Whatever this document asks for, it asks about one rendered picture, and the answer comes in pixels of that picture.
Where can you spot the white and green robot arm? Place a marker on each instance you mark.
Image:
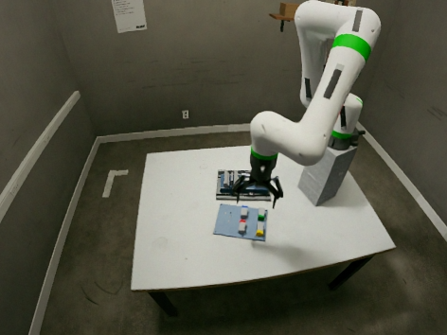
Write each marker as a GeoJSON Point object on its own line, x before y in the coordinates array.
{"type": "Point", "coordinates": [356, 31]}

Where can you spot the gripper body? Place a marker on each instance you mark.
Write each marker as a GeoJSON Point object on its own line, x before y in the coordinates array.
{"type": "Point", "coordinates": [260, 176]}

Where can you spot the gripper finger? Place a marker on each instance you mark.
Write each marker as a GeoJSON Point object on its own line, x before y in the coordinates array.
{"type": "Point", "coordinates": [276, 192]}
{"type": "Point", "coordinates": [238, 187]}

